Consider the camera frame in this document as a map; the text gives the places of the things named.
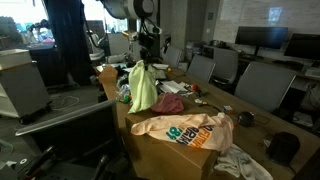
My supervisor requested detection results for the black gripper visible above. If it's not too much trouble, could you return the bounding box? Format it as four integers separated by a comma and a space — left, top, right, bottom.
137, 32, 156, 66

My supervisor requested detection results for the pale yellow-green towel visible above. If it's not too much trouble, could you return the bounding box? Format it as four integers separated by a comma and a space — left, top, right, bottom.
127, 59, 159, 114

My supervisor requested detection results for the pink cloth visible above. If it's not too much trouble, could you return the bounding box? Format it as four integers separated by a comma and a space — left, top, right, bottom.
150, 92, 185, 115

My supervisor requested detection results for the peach printed t-shirt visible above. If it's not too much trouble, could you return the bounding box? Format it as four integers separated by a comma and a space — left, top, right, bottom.
129, 112, 235, 154

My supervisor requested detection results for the grey office chair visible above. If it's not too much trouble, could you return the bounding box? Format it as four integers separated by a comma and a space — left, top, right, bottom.
211, 48, 240, 85
186, 54, 217, 84
163, 45, 184, 69
234, 61, 298, 114

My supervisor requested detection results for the white office chair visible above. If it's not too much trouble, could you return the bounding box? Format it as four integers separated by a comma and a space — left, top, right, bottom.
87, 33, 107, 63

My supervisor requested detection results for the dark grey high-back chair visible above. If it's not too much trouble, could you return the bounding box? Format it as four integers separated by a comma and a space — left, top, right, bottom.
14, 98, 129, 180

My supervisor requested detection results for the large brown cardboard box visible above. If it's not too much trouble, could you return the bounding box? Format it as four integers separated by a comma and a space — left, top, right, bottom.
124, 109, 221, 180

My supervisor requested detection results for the clear plastic bag pile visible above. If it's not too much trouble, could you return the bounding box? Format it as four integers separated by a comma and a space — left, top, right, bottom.
116, 74, 133, 101

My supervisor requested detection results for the stack of white papers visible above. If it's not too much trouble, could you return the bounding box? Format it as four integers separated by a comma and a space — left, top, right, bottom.
158, 79, 194, 98

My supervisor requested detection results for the black curtain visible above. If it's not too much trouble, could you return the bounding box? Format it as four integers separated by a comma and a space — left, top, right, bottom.
42, 0, 92, 87

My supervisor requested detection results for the Rubik's cube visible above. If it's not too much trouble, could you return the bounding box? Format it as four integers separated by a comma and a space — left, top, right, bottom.
222, 105, 234, 115

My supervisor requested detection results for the black computer monitor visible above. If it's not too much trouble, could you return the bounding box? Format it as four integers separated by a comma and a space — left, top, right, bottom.
283, 33, 320, 62
234, 26, 289, 58

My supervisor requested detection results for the black round speaker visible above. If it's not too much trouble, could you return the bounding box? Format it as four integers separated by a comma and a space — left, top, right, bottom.
237, 111, 256, 128

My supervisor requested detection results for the white wheeled cabinet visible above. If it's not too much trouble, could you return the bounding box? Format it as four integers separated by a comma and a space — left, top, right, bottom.
0, 48, 53, 125

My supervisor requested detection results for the white crumpled cloth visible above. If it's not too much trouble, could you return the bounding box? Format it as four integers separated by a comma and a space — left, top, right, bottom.
213, 143, 274, 180

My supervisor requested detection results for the black keyboard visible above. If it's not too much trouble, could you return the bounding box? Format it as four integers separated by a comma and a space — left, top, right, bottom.
272, 59, 305, 72

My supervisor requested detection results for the black robot stand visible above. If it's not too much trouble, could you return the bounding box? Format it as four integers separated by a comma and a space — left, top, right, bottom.
0, 146, 111, 180

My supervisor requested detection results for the black cylinder container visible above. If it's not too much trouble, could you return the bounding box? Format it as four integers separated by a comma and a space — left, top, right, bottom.
265, 131, 301, 167

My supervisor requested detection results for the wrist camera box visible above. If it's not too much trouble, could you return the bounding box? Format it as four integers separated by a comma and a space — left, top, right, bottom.
146, 25, 163, 36

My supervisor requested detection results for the long wooden wall desk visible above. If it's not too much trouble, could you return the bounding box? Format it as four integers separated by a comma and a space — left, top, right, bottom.
238, 54, 320, 83

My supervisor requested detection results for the white wall whiteboard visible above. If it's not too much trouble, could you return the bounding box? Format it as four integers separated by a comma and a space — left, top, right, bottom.
213, 0, 320, 44

